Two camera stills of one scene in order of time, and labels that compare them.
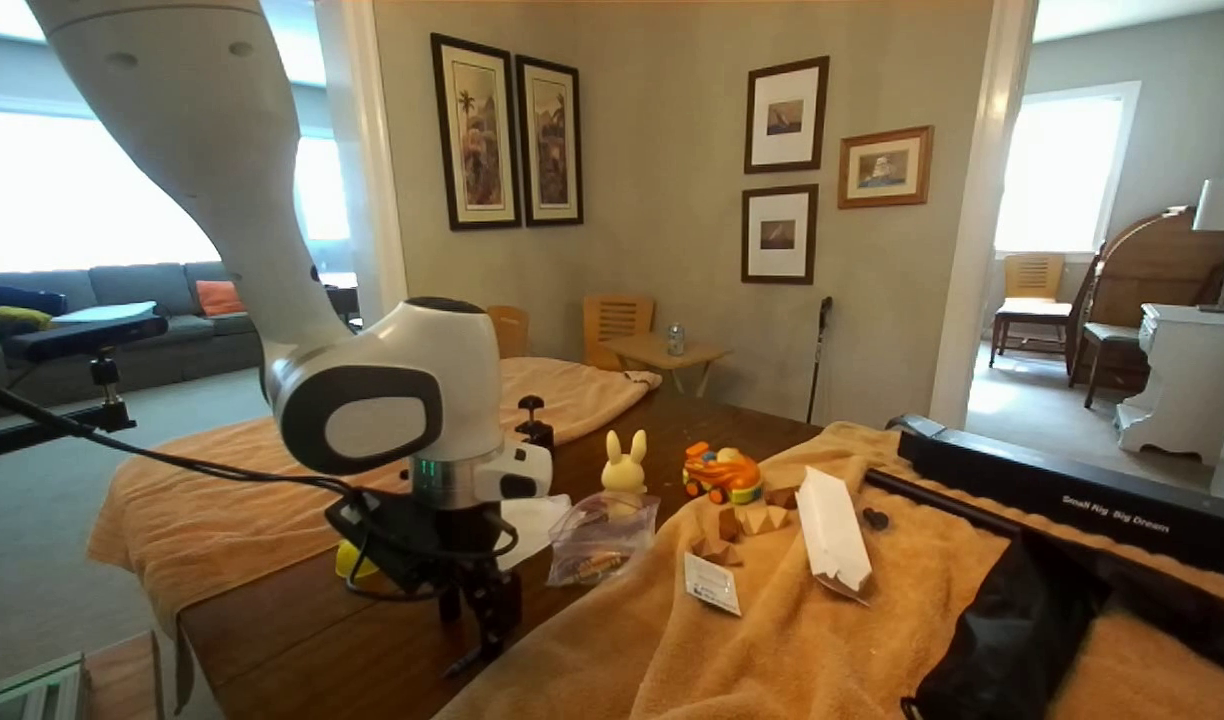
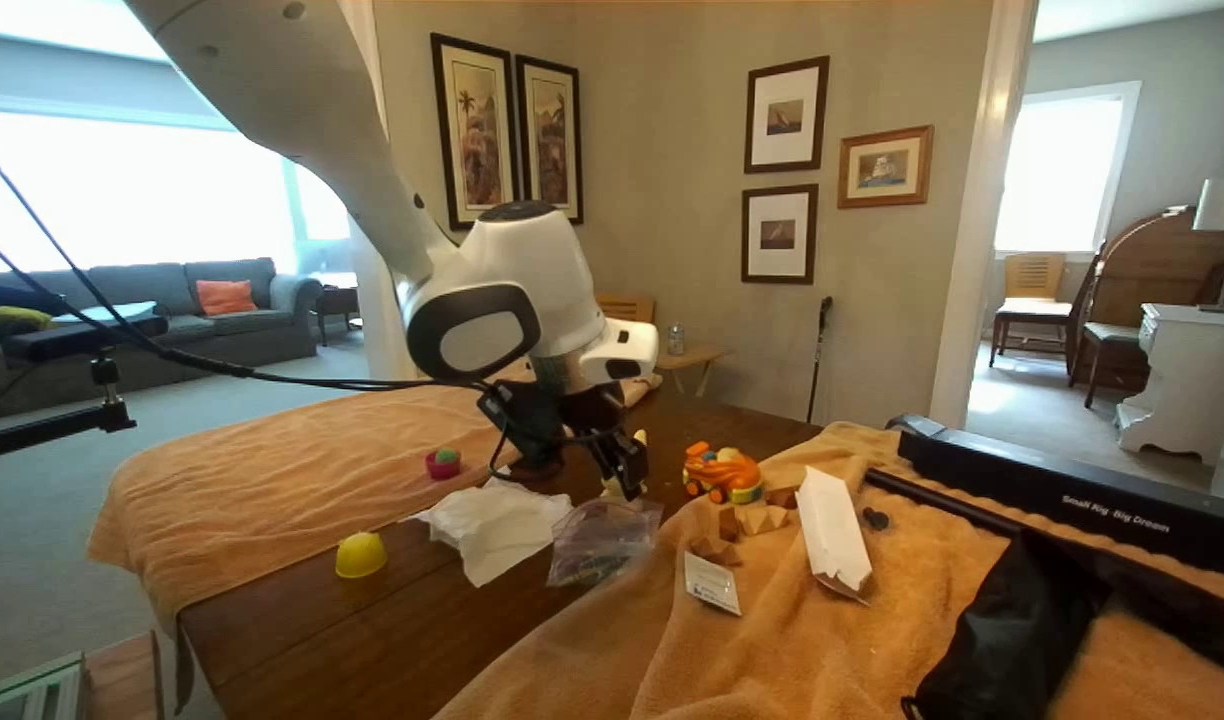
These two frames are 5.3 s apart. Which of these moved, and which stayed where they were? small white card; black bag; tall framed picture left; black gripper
Moved: black gripper
Stayed: small white card; tall framed picture left; black bag
